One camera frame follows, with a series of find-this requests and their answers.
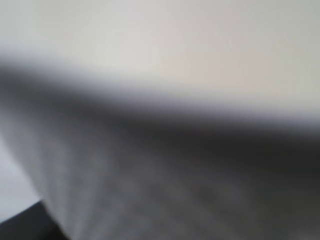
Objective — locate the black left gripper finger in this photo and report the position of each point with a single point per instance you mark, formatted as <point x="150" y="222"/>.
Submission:
<point x="34" y="223"/>

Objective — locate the white paper cup green logo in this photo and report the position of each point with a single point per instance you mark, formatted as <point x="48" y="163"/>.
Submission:
<point x="166" y="119"/>

